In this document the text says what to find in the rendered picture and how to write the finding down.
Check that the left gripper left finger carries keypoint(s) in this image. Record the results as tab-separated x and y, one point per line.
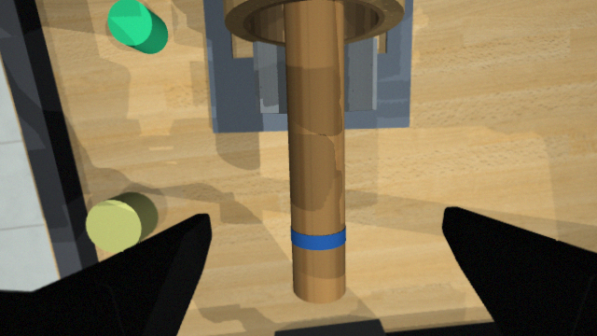
143	291

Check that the grey metal rack with two upright cradles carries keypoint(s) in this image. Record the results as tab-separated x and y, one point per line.
378	83

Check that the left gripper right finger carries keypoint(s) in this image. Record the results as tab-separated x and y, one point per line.
531	284

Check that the tan cylinder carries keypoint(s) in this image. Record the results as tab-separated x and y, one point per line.
263	20

